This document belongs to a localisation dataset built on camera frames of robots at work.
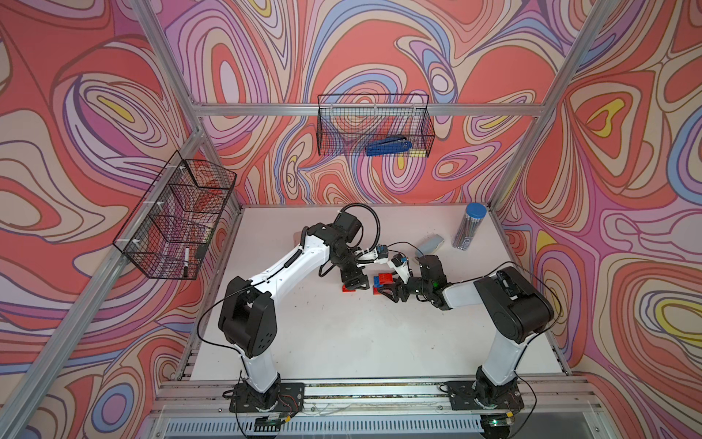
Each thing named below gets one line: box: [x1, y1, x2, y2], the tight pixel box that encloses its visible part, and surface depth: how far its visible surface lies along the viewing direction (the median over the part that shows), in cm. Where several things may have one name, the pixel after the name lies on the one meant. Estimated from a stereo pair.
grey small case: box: [418, 234, 445, 256], surface depth 106 cm
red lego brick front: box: [378, 272, 394, 285], surface depth 90 cm
